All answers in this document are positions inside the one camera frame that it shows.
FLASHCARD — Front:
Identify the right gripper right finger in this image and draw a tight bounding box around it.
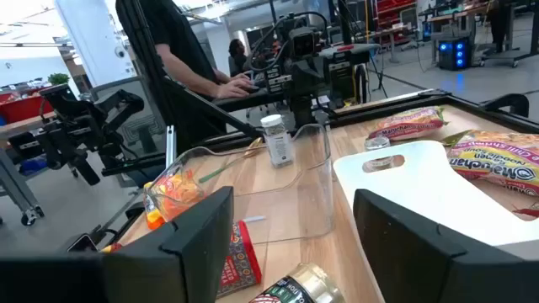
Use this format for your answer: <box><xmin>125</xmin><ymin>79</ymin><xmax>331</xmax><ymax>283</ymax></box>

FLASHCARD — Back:
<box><xmin>352</xmin><ymin>188</ymin><xmax>539</xmax><ymax>303</ymax></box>

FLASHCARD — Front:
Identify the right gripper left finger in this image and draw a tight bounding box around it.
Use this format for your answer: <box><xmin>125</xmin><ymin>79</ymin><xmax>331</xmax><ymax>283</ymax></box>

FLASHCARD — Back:
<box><xmin>0</xmin><ymin>186</ymin><xmax>235</xmax><ymax>303</ymax></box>

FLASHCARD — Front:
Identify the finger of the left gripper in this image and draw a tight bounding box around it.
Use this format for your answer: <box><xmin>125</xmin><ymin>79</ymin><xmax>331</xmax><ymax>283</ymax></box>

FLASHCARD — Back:
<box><xmin>265</xmin><ymin>63</ymin><xmax>292</xmax><ymax>94</ymax></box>
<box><xmin>328</xmin><ymin>61</ymin><xmax>354</xmax><ymax>89</ymax></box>

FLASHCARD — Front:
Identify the orange chicken ramen pack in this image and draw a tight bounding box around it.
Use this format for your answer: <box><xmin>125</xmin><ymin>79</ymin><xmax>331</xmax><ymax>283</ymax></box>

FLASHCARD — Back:
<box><xmin>142</xmin><ymin>167</ymin><xmax>205</xmax><ymax>231</ymax></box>

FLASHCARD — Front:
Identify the white-lid spice bottle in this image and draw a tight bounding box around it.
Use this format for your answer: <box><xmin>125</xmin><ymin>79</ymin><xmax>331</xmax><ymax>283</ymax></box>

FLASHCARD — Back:
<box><xmin>259</xmin><ymin>114</ymin><xmax>295</xmax><ymax>169</ymax></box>

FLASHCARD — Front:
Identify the small glass spice jar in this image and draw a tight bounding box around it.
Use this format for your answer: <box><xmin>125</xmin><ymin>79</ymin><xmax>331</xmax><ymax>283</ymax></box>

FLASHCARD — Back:
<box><xmin>361</xmin><ymin>135</ymin><xmax>406</xmax><ymax>174</ymax></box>

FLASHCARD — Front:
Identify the lime chili shrimp ramen pack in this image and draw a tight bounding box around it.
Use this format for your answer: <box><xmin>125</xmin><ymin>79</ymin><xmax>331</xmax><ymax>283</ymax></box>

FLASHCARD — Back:
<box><xmin>446</xmin><ymin>129</ymin><xmax>539</xmax><ymax>198</ymax></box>
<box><xmin>366</xmin><ymin>105</ymin><xmax>448</xmax><ymax>142</ymax></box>

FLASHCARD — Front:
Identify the gold-lid herb jar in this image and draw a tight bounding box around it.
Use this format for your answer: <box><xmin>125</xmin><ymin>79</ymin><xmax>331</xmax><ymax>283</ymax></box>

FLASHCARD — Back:
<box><xmin>248</xmin><ymin>263</ymin><xmax>347</xmax><ymax>303</ymax></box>

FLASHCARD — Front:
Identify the small reddish food item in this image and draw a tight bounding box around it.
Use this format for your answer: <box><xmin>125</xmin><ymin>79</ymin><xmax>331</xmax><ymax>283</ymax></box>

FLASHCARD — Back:
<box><xmin>511</xmin><ymin>201</ymin><xmax>539</xmax><ymax>220</ymax></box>

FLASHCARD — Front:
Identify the person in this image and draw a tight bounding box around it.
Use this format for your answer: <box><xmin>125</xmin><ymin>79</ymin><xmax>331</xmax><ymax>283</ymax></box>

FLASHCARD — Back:
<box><xmin>488</xmin><ymin>0</ymin><xmax>511</xmax><ymax>54</ymax></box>
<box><xmin>227</xmin><ymin>38</ymin><xmax>250</xmax><ymax>77</ymax></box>
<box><xmin>115</xmin><ymin>0</ymin><xmax>256</xmax><ymax>144</ymax></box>

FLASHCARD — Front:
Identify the red patterned paprika tin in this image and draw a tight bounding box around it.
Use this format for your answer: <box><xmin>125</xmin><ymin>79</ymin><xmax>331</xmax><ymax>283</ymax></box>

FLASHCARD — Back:
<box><xmin>216</xmin><ymin>220</ymin><xmax>263</xmax><ymax>299</ymax></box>

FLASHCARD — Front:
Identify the white cutting board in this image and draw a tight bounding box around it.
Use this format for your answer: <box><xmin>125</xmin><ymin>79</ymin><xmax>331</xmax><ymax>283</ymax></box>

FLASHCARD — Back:
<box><xmin>332</xmin><ymin>140</ymin><xmax>539</xmax><ymax>247</ymax></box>

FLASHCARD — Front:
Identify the red shelving unit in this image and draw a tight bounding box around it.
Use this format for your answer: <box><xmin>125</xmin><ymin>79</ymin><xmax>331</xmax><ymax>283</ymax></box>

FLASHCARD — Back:
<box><xmin>376</xmin><ymin>0</ymin><xmax>418</xmax><ymax>45</ymax></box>

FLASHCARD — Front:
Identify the clear plastic storage bin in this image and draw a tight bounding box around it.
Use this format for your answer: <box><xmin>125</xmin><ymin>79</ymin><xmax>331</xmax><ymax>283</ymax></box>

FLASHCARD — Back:
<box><xmin>142</xmin><ymin>122</ymin><xmax>337</xmax><ymax>246</ymax></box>

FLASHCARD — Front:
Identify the silver aluminium profile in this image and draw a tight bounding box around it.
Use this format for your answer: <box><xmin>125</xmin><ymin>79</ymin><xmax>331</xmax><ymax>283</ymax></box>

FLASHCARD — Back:
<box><xmin>164</xmin><ymin>125</ymin><xmax>177</xmax><ymax>169</ymax></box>

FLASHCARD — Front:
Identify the blue-lit computer tower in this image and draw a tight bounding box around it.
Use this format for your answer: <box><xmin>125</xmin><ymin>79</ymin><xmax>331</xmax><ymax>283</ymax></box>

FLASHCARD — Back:
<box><xmin>436</xmin><ymin>36</ymin><xmax>472</xmax><ymax>72</ymax></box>

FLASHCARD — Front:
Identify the wooden workbench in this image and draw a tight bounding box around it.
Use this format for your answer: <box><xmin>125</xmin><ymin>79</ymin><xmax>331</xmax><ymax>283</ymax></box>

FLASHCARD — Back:
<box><xmin>0</xmin><ymin>111</ymin><xmax>58</xmax><ymax>227</ymax></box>

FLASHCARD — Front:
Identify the green potted plant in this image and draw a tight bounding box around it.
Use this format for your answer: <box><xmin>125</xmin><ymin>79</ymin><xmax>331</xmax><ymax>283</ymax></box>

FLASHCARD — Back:
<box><xmin>46</xmin><ymin>72</ymin><xmax>71</xmax><ymax>87</ymax></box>

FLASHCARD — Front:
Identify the red storage bin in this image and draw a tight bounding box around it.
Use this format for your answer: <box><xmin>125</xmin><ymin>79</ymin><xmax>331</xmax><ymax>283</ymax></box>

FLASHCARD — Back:
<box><xmin>0</xmin><ymin>93</ymin><xmax>55</xmax><ymax>124</ymax></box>

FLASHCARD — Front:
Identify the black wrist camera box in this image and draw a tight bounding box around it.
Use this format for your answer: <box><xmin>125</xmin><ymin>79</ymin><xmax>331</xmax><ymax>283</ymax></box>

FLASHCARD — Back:
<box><xmin>289</xmin><ymin>25</ymin><xmax>326</xmax><ymax>60</ymax></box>

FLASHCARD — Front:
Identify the black clamp handle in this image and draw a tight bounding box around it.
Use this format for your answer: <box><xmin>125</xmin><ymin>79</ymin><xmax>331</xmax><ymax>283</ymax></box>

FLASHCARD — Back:
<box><xmin>479</xmin><ymin>93</ymin><xmax>531</xmax><ymax>120</ymax></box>

